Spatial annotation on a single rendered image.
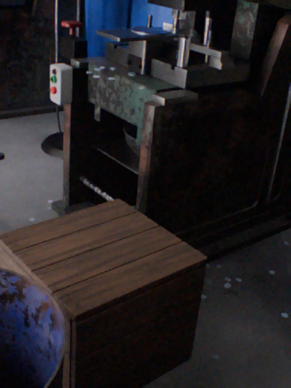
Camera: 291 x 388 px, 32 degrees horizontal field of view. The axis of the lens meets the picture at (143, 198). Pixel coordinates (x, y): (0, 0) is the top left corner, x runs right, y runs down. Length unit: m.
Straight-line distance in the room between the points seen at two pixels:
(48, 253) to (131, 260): 0.21
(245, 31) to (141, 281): 1.02
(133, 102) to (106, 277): 0.70
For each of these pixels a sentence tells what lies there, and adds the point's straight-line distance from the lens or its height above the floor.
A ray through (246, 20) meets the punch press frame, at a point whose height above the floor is 0.83.
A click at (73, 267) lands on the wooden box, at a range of 1.24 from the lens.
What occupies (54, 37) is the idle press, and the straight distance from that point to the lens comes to 3.34.
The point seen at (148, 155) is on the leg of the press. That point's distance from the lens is 1.58.
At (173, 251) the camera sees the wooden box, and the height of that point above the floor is 0.35.
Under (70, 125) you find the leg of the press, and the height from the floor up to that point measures 0.40.
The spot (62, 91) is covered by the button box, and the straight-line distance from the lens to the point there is 1.89.
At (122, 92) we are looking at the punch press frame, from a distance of 1.75.
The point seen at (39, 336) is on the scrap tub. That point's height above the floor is 0.37.
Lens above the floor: 1.07
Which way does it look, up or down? 27 degrees down
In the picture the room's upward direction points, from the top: 5 degrees clockwise
